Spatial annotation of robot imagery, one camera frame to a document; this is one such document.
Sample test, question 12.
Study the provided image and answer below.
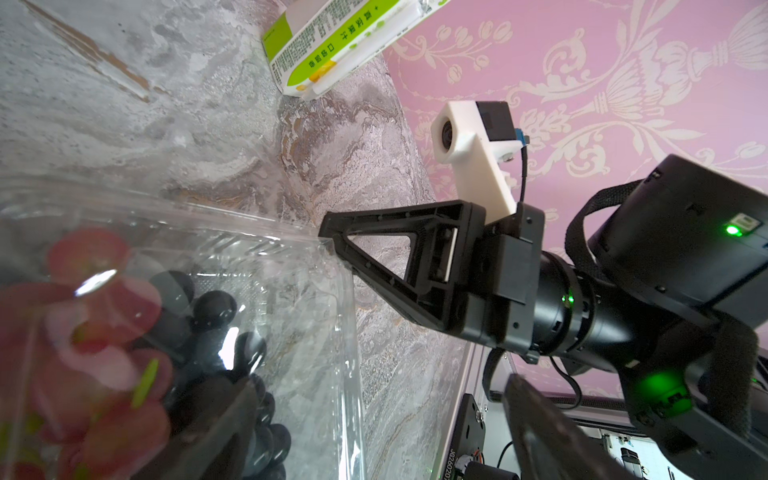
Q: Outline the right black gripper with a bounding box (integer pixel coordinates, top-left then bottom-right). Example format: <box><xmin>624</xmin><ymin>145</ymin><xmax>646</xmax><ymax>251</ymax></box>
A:
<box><xmin>319</xmin><ymin>200</ymin><xmax>544</xmax><ymax>363</ymax></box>

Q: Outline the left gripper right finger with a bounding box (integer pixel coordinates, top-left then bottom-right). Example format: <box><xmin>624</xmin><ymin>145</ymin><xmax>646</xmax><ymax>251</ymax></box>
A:
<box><xmin>502</xmin><ymin>374</ymin><xmax>633</xmax><ymax>479</ymax></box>

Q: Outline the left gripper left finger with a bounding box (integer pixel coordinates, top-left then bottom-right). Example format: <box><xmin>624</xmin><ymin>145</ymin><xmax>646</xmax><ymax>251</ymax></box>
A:
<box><xmin>133</xmin><ymin>379</ymin><xmax>261</xmax><ymax>479</ymax></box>

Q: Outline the black grape bunch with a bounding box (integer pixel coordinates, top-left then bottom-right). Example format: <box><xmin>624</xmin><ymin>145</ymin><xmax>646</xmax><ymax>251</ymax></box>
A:
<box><xmin>133</xmin><ymin>270</ymin><xmax>292</xmax><ymax>479</ymax></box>

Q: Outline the light red grape bunch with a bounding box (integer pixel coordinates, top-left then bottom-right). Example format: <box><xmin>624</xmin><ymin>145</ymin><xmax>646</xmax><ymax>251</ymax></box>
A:
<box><xmin>1</xmin><ymin>228</ymin><xmax>173</xmax><ymax>479</ymax></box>

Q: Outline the clear plastic container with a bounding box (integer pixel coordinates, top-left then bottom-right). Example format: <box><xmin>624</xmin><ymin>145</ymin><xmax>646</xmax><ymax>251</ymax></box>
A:
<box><xmin>1</xmin><ymin>174</ymin><xmax>365</xmax><ymax>479</ymax></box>

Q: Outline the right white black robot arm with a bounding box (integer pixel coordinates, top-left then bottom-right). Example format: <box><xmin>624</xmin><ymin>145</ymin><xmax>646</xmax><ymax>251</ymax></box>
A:
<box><xmin>319</xmin><ymin>155</ymin><xmax>767</xmax><ymax>479</ymax></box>

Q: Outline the green white milk carton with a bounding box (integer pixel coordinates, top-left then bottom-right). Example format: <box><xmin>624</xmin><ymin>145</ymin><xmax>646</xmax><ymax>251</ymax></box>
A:
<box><xmin>262</xmin><ymin>0</ymin><xmax>446</xmax><ymax>100</ymax></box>

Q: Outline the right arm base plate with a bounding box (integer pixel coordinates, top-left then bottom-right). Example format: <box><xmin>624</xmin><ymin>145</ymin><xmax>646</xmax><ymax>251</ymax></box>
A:
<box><xmin>438</xmin><ymin>393</ymin><xmax>485</xmax><ymax>479</ymax></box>

